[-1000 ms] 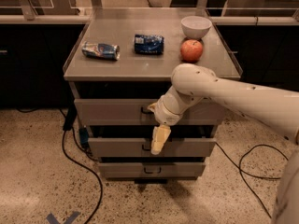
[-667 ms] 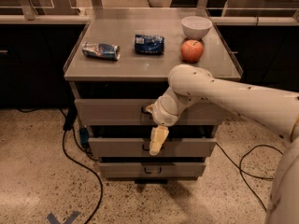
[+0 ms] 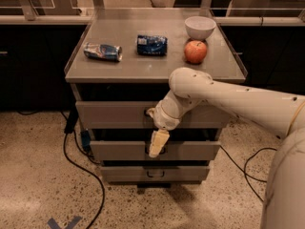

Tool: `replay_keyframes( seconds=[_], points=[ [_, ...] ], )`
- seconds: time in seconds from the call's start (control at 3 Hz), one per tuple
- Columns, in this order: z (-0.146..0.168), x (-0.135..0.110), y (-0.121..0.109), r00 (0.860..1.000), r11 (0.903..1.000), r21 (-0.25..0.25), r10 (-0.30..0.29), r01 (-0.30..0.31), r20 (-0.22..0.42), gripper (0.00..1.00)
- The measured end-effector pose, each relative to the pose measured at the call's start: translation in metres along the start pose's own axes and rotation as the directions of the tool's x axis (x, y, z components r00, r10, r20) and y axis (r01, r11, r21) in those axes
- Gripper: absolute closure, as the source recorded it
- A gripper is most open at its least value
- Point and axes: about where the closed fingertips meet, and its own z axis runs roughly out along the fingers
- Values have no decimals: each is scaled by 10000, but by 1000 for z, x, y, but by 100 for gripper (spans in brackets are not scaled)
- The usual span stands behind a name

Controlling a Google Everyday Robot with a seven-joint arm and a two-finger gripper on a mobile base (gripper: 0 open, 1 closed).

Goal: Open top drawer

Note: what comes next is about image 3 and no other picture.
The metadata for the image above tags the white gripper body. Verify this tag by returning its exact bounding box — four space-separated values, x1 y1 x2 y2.
153 101 182 131

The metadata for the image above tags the grey top drawer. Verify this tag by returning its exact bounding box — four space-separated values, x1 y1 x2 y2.
75 101 230 129

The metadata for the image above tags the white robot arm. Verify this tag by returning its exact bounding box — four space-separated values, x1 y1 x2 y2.
149 68 305 229

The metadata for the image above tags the grey drawer cabinet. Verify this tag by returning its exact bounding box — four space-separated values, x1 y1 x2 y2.
64 8 249 189

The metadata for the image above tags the grey bottom drawer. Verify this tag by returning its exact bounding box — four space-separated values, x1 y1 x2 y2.
101 166 210 183

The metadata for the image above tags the blue chip bag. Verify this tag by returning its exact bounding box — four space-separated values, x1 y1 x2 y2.
136 34 168 56

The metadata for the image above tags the blue box behind cabinet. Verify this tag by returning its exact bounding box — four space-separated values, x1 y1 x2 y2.
80 131 91 152

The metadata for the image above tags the crushed silver blue can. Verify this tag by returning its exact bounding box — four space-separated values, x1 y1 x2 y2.
83 42 122 62

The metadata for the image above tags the red apple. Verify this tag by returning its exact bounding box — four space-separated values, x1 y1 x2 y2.
184 40 207 64

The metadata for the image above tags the black power adapter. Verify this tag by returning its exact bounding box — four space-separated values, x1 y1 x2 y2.
64 107 78 134

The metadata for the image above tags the white bowl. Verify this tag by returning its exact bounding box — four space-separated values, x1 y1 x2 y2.
185 16 216 40

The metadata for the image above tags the blue tape cross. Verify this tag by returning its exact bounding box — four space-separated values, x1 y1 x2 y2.
47 216 82 229

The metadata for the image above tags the black cable on left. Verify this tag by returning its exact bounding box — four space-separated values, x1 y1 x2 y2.
16 109 107 229

